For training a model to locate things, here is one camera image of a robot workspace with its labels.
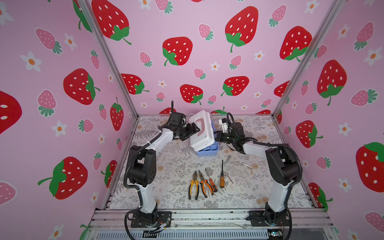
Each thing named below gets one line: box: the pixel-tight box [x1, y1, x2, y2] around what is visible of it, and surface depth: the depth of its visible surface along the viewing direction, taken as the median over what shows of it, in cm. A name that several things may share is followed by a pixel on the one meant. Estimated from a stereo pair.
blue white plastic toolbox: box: [188, 110, 220, 157], surface depth 91 cm
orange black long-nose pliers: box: [198, 170, 214, 198], surface depth 86 cm
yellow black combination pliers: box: [188, 170, 200, 201], surface depth 85 cm
